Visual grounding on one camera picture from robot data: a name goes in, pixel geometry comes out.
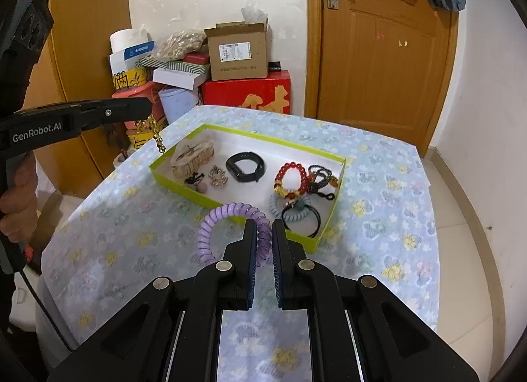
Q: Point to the small black box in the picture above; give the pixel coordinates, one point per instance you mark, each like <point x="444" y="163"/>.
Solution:
<point x="275" y="66"/>

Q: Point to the clear bag of nuts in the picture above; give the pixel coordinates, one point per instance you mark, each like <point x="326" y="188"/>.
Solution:
<point x="179" y="45"/>

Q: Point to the person's left hand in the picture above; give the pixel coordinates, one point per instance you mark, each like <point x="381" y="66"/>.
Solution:
<point x="22" y="196"/>

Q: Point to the dark brown bag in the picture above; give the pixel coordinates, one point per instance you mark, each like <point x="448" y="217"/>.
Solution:
<point x="115" y="135"/>

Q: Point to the small pink round bead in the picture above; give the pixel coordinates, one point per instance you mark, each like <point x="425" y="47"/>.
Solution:
<point x="203" y="188"/>

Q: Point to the beige hair claw clip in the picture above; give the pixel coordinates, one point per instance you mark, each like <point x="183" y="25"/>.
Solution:
<point x="191" y="157"/>

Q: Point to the pink plastic bin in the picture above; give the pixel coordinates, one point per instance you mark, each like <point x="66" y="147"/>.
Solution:
<point x="148" y="92"/>

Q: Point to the brown cardboard box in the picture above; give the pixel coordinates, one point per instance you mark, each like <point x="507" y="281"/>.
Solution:
<point x="236" y="54"/>

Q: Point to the black wrist band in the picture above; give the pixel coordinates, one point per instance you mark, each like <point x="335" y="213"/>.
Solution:
<point x="257" y="168"/>

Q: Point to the wooden door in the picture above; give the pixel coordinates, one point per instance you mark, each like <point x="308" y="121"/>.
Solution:
<point x="383" y="77"/>

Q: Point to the wooden wardrobe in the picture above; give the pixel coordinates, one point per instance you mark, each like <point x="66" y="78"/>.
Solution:
<point x="74" y="36"/>

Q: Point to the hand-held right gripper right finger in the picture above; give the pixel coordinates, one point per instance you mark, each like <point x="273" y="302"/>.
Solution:
<point x="279" y="271"/>

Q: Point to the lime green shallow box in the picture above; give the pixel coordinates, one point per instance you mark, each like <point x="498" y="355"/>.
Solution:
<point x="263" y="145"/>

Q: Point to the clear plastic bag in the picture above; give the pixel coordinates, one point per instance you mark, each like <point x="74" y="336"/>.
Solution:
<point x="255" y="15"/>

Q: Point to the green striped box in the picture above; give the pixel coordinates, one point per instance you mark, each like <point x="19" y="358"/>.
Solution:
<point x="164" y="64"/>

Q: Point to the dark red box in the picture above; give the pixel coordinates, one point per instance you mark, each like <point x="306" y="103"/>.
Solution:
<point x="196" y="59"/>

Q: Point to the red gift box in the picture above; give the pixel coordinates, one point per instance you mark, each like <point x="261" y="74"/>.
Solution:
<point x="230" y="92"/>

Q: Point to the blue and white carton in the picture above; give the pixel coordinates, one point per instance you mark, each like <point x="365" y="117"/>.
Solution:
<point x="136" y="54"/>

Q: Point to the yellow patterned container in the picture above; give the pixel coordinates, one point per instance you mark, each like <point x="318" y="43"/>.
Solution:
<point x="129" y="78"/>

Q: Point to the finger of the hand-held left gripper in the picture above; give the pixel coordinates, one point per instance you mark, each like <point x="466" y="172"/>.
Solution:
<point x="119" y="112"/>

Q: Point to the white paper roll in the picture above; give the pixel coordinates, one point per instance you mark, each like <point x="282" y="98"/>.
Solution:
<point x="127" y="40"/>

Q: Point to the small black hair clip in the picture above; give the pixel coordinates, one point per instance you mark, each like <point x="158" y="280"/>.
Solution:
<point x="193" y="178"/>

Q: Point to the lavender plastic bucket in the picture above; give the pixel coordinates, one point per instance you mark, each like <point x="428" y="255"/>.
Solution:
<point x="177" y="106"/>

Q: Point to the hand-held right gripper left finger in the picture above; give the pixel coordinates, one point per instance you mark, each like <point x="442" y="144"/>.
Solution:
<point x="248" y="271"/>

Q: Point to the white flat box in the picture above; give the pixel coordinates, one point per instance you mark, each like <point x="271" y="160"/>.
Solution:
<point x="179" y="77"/>

